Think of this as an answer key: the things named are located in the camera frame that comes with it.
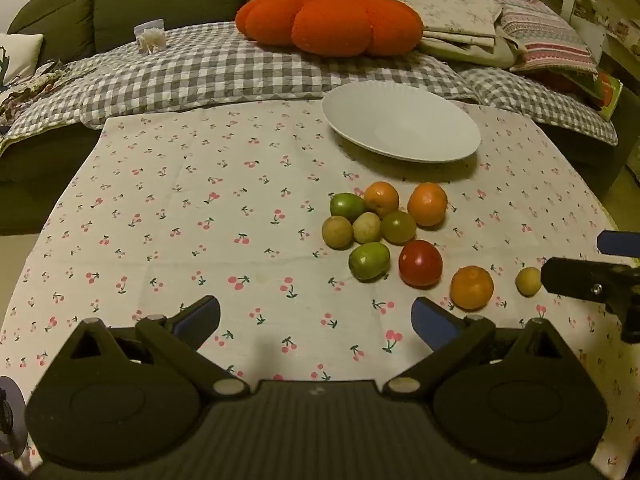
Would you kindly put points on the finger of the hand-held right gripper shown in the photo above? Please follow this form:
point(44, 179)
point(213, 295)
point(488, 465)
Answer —
point(620, 243)
point(580, 277)

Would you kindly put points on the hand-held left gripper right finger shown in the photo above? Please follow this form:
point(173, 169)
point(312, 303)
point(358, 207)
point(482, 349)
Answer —
point(432, 322)

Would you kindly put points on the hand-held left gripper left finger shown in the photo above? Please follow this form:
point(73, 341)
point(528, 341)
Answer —
point(197, 317)

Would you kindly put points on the yellow longan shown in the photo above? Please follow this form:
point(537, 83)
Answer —
point(528, 280)
point(337, 231)
point(366, 226)

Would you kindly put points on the red tomato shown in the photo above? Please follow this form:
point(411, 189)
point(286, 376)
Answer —
point(420, 263)

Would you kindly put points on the olive green plum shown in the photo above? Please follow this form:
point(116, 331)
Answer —
point(398, 227)

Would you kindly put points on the mandarin orange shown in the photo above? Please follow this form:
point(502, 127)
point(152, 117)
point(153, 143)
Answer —
point(427, 204)
point(381, 198)
point(471, 287)

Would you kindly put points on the green jujube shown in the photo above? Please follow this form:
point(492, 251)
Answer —
point(369, 260)
point(345, 205)

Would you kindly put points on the white ribbed plate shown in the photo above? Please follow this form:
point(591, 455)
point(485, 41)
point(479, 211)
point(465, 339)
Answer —
point(400, 120)

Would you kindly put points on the cherry print tablecloth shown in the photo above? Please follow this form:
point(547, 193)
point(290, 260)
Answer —
point(175, 210)

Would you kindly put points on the orange picture book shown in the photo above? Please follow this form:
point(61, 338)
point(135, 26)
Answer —
point(609, 92)

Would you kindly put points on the grey checked pillow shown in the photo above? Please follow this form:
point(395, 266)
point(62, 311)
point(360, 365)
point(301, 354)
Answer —
point(540, 100)

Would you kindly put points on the striped patterned cushion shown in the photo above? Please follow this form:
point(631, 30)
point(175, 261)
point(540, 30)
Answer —
point(545, 35)

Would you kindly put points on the white shelf unit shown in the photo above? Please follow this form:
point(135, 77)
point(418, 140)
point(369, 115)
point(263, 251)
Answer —
point(620, 20)

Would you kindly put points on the grey checked blanket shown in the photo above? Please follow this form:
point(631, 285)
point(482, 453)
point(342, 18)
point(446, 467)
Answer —
point(200, 75)

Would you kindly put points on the floral patterned cloth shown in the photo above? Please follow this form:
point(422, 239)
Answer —
point(25, 92)

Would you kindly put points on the folded floral beige cloth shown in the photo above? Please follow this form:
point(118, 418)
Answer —
point(450, 15)

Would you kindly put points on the small white paper box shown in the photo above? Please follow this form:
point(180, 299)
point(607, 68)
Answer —
point(150, 35)

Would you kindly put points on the orange pumpkin cushion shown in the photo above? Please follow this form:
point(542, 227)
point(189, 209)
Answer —
point(325, 25)

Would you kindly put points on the white plant print pillow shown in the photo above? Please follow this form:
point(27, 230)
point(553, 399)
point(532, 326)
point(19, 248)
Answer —
point(20, 55)

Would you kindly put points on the olive green sofa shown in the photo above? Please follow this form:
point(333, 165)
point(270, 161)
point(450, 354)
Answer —
point(150, 0)

